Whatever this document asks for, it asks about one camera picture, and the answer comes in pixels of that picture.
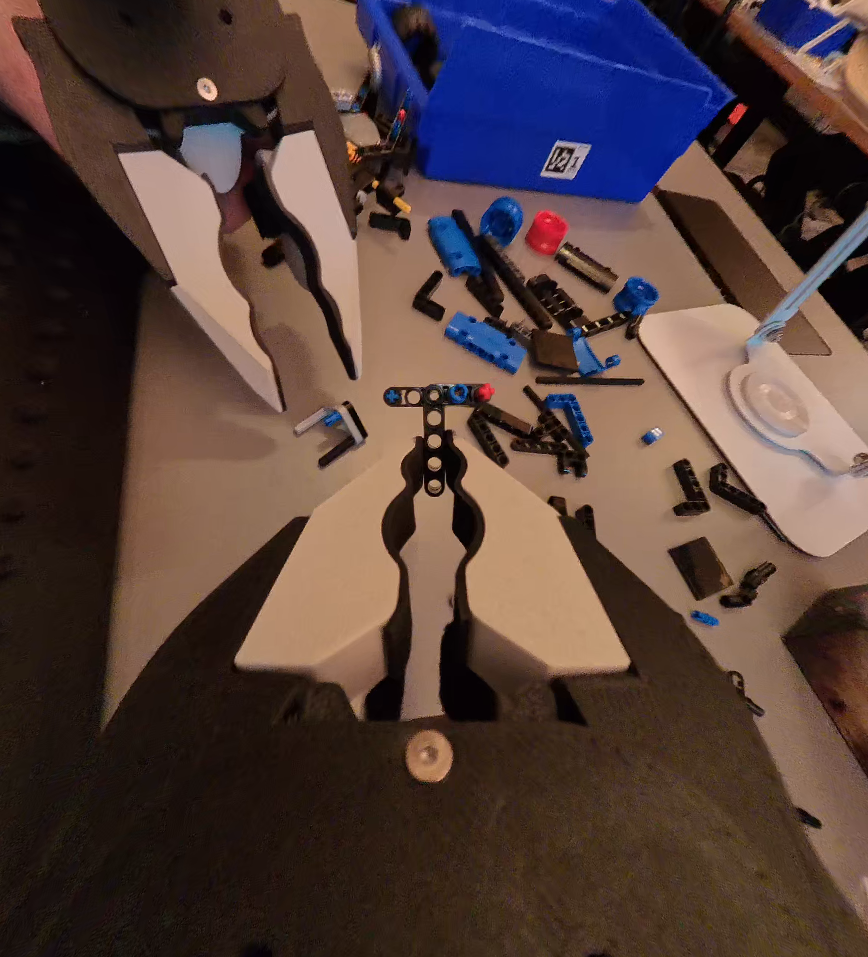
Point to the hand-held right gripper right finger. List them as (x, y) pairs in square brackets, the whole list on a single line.
[(546, 598)]

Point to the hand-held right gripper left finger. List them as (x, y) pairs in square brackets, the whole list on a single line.
[(321, 598)]

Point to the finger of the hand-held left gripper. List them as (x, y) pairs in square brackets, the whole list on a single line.
[(325, 217), (194, 262)]

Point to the small grey connector with pins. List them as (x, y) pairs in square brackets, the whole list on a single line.
[(336, 430)]

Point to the black beam assembly with pins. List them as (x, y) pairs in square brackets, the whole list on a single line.
[(434, 433)]

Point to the grey desk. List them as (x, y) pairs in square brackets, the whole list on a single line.
[(628, 508)]

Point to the short black beam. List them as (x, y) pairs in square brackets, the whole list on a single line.
[(389, 224)]

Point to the partly built toy truck chassis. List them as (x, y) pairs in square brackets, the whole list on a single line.
[(378, 157)]

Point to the black five-hole beam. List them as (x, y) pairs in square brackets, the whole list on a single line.
[(585, 516)]

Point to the black L-shaped beam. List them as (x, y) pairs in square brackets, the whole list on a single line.
[(692, 490), (428, 295)]

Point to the blue curved panel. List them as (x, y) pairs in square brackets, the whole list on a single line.
[(455, 245)]

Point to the black triangular beam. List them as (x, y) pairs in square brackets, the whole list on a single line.
[(553, 441)]

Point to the black flat tile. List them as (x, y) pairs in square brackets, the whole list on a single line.
[(701, 568)]

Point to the small blue pin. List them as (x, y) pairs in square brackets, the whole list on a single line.
[(704, 617)]

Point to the black slim panel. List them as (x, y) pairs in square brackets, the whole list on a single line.
[(478, 265)]

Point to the black straight beam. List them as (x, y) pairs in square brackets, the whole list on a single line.
[(508, 422), (487, 441)]

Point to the blue wheel rim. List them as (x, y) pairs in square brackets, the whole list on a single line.
[(636, 295), (501, 220)]

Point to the blue L-shaped beam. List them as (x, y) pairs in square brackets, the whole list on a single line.
[(565, 400)]

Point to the blue flat panel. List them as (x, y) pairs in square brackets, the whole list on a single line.
[(486, 342)]

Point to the black claw connector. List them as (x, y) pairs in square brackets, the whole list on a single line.
[(751, 583)]

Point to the black curved fairing piece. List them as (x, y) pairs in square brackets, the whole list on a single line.
[(744, 691)]

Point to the small red wheel rim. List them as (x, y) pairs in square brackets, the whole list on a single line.
[(546, 233)]

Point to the long black axle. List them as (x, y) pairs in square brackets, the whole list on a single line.
[(591, 381)]

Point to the black square tile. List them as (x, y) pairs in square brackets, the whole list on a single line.
[(553, 351)]

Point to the blue fender piece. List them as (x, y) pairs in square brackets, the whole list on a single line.
[(591, 355)]

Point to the blue storage bin with tag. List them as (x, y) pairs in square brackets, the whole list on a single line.
[(538, 82)]

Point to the black curved panel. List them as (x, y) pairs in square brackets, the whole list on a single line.
[(587, 268)]

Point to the black angled long beam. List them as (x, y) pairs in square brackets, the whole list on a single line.
[(606, 324)]

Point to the white book stand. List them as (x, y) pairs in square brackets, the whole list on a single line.
[(703, 359)]

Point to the black frame piece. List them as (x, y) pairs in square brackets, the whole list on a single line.
[(555, 299)]

